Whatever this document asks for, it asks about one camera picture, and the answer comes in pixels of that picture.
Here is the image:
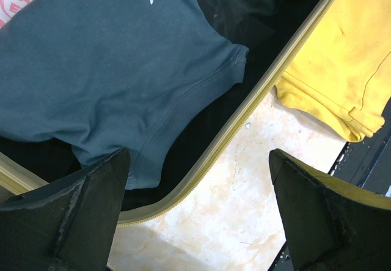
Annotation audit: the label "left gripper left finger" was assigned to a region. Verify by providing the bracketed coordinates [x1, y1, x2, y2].
[1, 148, 131, 270]

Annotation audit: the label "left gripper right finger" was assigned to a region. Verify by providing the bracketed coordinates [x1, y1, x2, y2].
[269, 149, 390, 270]

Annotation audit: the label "yellow pants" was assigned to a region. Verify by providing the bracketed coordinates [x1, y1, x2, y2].
[276, 0, 390, 142]

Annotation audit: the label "dark blue shirt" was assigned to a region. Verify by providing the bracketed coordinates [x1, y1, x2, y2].
[1, 0, 248, 190]

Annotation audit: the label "yellow open suitcase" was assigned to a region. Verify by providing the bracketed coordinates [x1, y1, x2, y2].
[1, 0, 332, 225]

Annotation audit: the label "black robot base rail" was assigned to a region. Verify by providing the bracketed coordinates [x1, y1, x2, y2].
[328, 121, 391, 198]

